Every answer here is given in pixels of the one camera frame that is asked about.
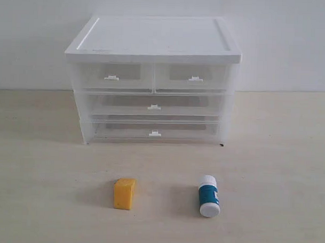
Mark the small drawer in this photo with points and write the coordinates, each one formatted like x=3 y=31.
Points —
x=188 y=77
x=116 y=76

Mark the teal label pill bottle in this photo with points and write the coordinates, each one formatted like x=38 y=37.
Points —
x=208 y=197

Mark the middle wide clear drawer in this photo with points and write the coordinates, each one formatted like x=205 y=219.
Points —
x=195 y=105

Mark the wide clear drawer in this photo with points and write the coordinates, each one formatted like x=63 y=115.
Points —
x=195 y=105
x=187 y=131

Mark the bottom wide clear drawer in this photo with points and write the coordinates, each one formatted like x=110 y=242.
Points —
x=187 y=131

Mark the white plastic drawer cabinet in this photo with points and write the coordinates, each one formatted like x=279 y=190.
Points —
x=153 y=40

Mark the yellow cheese block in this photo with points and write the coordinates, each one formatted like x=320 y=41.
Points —
x=124 y=193

